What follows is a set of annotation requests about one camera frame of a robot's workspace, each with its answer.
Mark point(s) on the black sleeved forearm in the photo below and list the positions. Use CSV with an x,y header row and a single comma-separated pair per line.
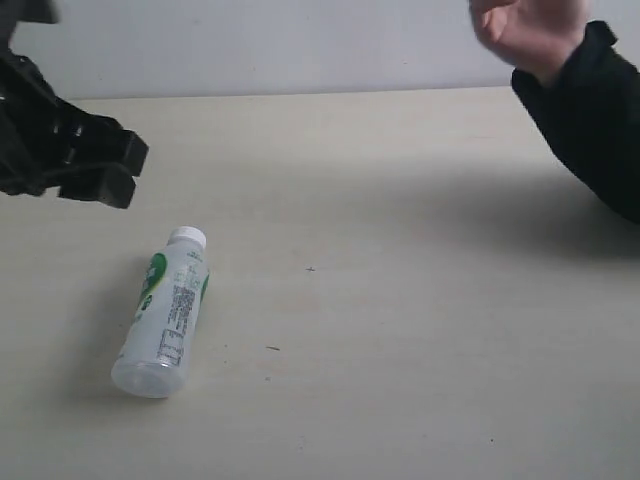
x,y
589,117

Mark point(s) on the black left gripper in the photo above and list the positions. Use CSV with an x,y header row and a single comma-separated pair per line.
x,y
47,142

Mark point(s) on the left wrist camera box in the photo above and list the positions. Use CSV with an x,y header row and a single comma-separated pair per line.
x,y
13,12

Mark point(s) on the white green-label bottle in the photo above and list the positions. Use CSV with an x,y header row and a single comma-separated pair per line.
x,y
154,359

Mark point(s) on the person's open bare hand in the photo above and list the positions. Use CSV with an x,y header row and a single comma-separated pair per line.
x,y
534,36

